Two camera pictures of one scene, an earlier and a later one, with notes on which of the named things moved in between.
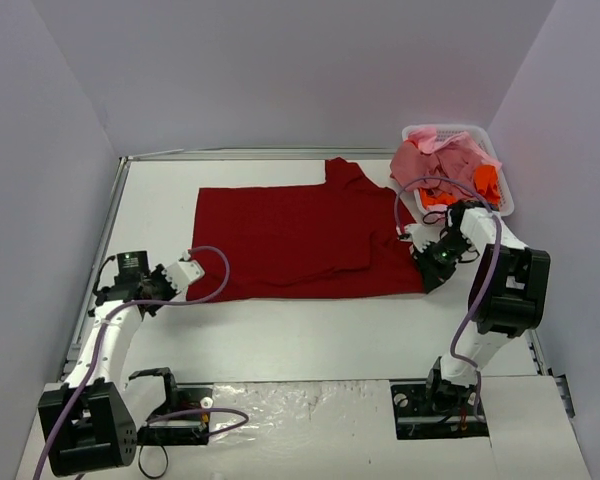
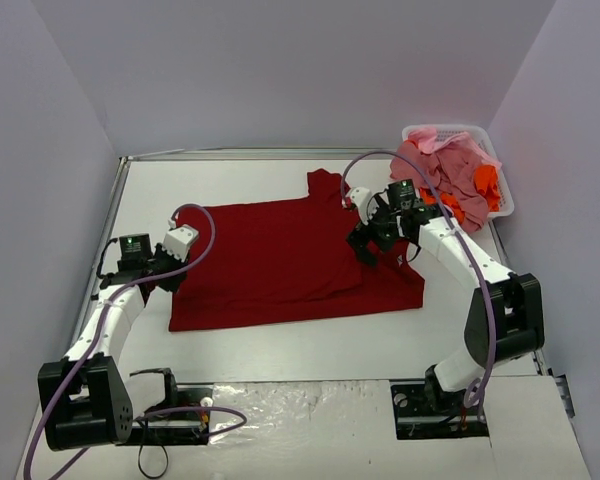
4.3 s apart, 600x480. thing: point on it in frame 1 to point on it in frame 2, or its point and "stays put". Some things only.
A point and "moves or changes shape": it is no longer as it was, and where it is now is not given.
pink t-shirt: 424,159 stays put
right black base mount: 438,408 stays put
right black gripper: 431,265 to 365,239
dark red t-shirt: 344,238 moves or changes shape
